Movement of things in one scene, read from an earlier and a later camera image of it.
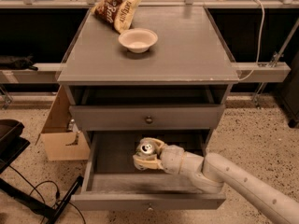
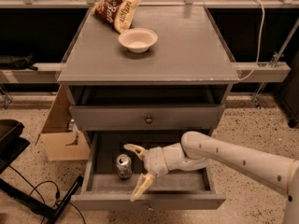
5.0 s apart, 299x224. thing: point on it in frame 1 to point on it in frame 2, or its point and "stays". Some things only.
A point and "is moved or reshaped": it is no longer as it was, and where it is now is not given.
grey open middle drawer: [112, 182] stays
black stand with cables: [11, 145] stays
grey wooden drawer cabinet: [166, 75] stays
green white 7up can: [145, 148] is moved or reshaped
